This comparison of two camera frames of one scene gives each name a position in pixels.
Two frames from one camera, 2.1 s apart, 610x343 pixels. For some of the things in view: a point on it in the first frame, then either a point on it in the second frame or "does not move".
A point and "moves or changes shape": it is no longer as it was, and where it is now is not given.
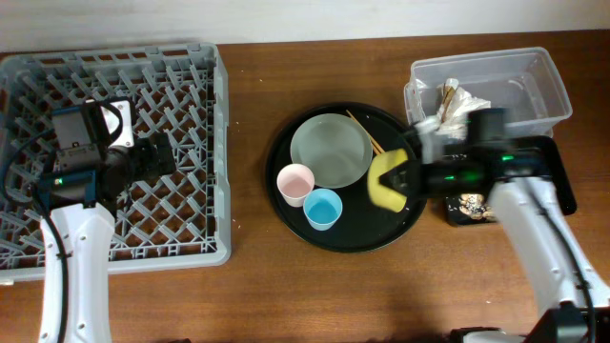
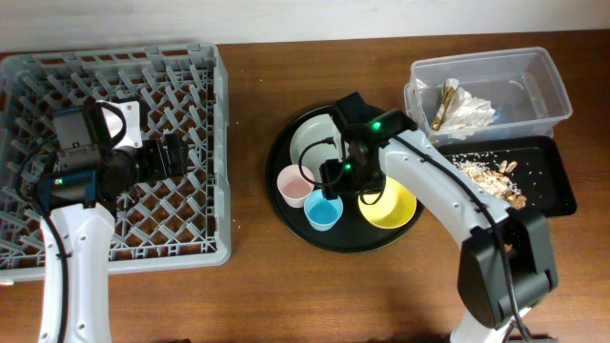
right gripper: x=417 y=182 to x=331 y=171
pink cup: x=294 y=181 does not move
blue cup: x=322 y=207 does not move
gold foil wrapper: x=446 y=99 does not move
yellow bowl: x=380 y=164 moves or changes shape
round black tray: x=316 y=178 does not move
